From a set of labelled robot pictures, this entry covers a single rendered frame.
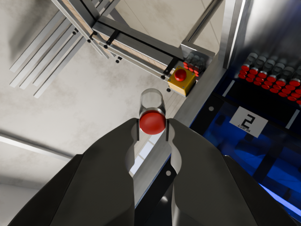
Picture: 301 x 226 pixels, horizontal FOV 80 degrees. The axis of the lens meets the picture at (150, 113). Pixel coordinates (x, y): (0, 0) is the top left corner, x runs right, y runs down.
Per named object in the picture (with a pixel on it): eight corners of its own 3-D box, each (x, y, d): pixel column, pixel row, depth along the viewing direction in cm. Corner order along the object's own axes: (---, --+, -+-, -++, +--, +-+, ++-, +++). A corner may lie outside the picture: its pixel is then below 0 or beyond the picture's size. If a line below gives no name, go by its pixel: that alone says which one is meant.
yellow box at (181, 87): (196, 82, 68) (186, 97, 67) (180, 74, 71) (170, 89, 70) (195, 72, 61) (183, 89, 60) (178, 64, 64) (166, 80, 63)
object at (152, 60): (217, 63, 71) (195, 96, 69) (215, 81, 85) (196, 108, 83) (100, 12, 97) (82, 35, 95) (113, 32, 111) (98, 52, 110)
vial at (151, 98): (163, 87, 17) (168, 108, 13) (162, 108, 18) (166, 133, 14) (139, 87, 17) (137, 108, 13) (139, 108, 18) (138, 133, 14)
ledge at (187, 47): (213, 72, 75) (210, 76, 75) (186, 60, 80) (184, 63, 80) (215, 52, 62) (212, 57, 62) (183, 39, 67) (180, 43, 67)
